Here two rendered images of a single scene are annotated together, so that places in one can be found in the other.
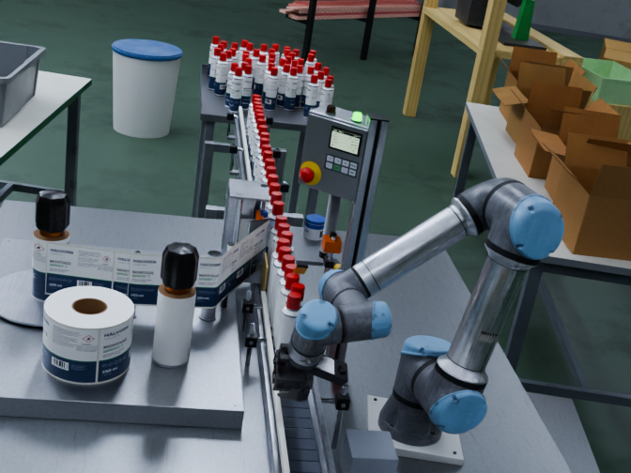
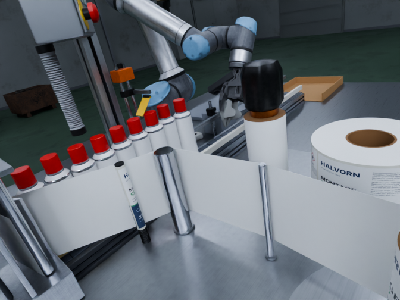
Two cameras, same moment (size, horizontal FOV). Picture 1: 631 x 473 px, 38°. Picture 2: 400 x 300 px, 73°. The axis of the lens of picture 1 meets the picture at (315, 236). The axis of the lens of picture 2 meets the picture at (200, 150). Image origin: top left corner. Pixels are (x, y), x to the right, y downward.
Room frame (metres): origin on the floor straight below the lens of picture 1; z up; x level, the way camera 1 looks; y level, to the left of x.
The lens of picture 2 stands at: (2.33, 0.67, 1.27)
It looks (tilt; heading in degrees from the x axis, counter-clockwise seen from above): 25 degrees down; 236
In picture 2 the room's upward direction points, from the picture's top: 12 degrees counter-clockwise
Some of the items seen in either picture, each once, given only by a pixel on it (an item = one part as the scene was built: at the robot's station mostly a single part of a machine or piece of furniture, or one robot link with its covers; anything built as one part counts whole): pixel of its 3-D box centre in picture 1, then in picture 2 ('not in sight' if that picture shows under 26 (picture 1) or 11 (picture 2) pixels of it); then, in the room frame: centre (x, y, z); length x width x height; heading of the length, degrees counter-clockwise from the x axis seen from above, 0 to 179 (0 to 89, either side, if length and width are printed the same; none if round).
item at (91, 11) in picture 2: (307, 175); (90, 13); (2.11, 0.04, 1.33); 0.04 x 0.03 x 0.04; 65
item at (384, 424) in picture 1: (413, 409); not in sight; (1.83, -0.29, 0.89); 0.15 x 0.15 x 0.10
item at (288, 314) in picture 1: (288, 332); (186, 133); (1.94, 0.03, 0.98); 0.05 x 0.05 x 0.20
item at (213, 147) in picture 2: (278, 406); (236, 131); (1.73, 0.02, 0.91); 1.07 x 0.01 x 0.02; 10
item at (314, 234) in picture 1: (315, 227); not in sight; (2.89, 0.01, 0.87); 0.07 x 0.07 x 0.07
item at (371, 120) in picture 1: (354, 246); (100, 84); (2.09, -0.10, 1.17); 0.04 x 0.04 x 0.67; 10
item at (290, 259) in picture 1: (284, 292); (128, 165); (2.14, 0.06, 0.98); 0.05 x 0.05 x 0.20
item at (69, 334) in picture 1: (87, 333); (366, 171); (1.83, 0.48, 0.95); 0.20 x 0.20 x 0.14
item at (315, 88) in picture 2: not in sight; (307, 87); (1.04, -0.14, 0.85); 0.30 x 0.26 x 0.04; 10
